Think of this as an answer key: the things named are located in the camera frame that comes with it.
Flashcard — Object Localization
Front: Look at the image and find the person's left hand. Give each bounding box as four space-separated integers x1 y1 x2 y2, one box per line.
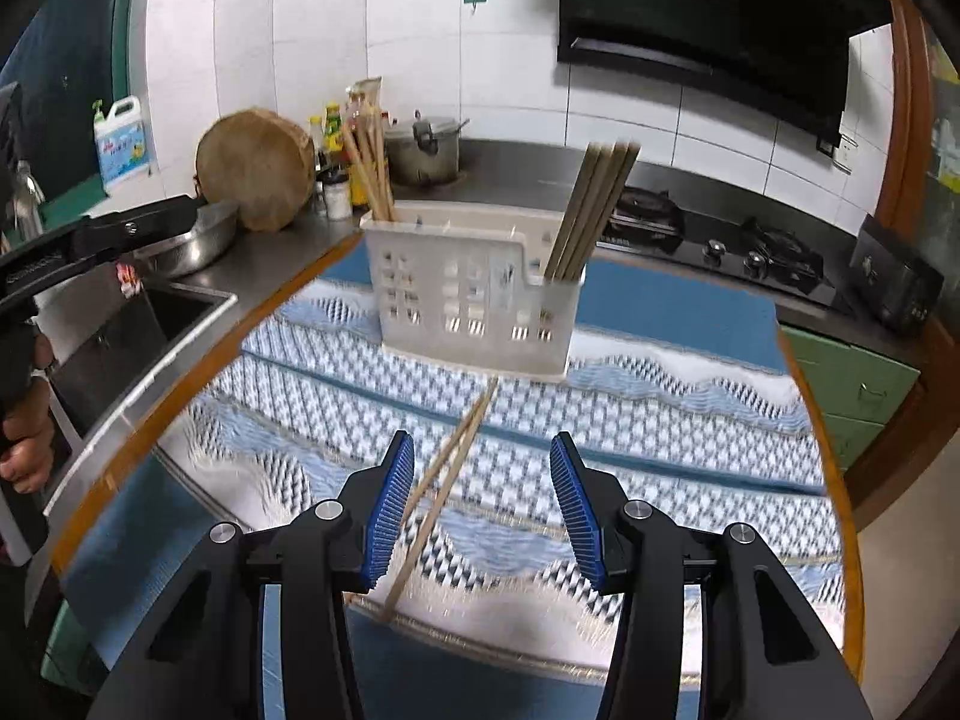
2 376 55 494

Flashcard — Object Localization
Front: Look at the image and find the stainless steel sink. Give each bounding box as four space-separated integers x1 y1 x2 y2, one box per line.
21 268 241 616

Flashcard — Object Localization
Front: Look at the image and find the blue patterned placemat near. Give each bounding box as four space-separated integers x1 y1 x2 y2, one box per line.
65 355 846 718

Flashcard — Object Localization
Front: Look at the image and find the blue patterned placemat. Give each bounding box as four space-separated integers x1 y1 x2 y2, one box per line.
242 242 827 497
65 355 846 718

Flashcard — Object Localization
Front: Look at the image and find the white detergent jug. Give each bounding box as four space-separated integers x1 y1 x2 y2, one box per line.
91 96 149 195

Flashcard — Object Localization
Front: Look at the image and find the blue patterned placemat far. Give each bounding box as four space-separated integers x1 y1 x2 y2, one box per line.
242 242 827 497

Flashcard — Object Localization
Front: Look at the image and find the stainless steel colander bowl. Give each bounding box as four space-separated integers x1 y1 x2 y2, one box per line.
132 202 239 280

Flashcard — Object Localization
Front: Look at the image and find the round wooden chopping block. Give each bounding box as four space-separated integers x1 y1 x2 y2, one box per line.
195 107 316 232

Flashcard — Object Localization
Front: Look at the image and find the green base cabinet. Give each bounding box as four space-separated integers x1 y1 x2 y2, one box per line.
781 325 919 472

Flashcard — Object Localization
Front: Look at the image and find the white plastic utensil holder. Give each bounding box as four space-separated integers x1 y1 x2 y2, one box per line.
359 200 583 382

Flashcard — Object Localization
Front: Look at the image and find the white seasoning jar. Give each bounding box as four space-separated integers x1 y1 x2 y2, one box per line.
322 171 353 221

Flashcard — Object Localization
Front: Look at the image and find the black gas stove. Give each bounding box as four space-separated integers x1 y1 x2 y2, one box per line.
601 187 836 305

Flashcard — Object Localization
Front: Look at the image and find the green bottle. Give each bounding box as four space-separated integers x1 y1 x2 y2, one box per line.
324 103 343 161

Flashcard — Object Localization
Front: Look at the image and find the black box on counter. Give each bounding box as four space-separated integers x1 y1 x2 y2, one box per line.
850 215 944 338

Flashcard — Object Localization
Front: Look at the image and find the steel cooking pot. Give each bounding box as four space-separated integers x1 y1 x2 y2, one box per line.
384 110 469 187

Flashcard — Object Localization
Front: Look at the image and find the black range hood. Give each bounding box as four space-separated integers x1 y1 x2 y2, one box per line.
558 0 892 149

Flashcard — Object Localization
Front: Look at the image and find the wooden glass door cabinet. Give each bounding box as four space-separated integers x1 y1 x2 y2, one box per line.
844 0 958 532

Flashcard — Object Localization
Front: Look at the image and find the white wall socket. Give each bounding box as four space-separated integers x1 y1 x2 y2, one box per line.
832 135 859 174

